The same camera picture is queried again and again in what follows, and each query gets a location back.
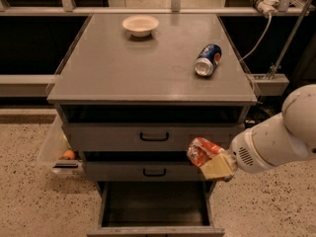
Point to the blue pepsi can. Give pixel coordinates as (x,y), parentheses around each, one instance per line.
(208,60)

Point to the grey drawer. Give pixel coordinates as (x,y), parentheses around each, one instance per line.
(143,172)
(156,209)
(146,137)

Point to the bottom grey drawer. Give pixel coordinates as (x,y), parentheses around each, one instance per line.
(156,209)

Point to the middle grey drawer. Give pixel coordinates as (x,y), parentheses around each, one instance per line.
(143,172)

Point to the white power strip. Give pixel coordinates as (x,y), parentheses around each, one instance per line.
(265,7)

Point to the top grey drawer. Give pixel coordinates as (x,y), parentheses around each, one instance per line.
(146,137)

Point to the white bowl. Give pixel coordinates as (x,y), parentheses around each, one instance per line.
(140,26)

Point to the crushed orange coke can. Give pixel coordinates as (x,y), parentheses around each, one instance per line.
(202,150)

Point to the metal railing frame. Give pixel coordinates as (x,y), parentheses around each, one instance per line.
(65,4)

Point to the clear plastic bin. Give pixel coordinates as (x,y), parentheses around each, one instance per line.
(53,148)

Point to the orange fruit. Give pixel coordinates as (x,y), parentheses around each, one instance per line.
(69,155)

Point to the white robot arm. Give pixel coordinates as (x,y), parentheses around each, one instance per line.
(301,102)

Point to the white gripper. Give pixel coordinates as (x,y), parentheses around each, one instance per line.
(244,149)

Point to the grey drawer cabinet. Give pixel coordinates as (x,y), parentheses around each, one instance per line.
(113,77)

